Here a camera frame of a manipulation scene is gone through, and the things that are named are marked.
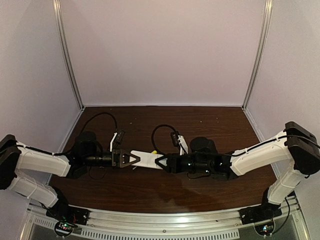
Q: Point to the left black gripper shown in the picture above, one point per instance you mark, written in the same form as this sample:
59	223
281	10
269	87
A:
114	158

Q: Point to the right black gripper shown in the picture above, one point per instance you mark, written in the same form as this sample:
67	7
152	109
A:
170	163

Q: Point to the white remote control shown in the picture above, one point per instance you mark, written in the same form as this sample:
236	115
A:
147	159

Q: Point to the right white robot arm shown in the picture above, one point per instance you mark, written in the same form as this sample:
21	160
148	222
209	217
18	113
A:
294	144

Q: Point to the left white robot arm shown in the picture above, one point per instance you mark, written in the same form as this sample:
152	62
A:
15	157

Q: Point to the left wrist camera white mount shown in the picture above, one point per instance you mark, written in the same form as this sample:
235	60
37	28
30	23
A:
116	140

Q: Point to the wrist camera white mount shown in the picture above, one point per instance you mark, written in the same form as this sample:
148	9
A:
116	140
179	142

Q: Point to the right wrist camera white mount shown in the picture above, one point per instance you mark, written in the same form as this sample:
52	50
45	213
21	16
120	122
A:
179	142

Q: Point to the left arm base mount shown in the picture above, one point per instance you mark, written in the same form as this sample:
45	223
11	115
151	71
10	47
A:
69	218

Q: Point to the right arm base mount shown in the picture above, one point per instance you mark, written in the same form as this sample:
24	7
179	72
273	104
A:
262	217

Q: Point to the left aluminium frame post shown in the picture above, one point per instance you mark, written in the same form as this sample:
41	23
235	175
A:
66	53

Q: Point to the aluminium frame post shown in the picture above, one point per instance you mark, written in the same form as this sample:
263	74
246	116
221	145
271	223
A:
263	36
66	53

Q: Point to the right aluminium frame post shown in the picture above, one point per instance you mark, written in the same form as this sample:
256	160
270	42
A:
263	36

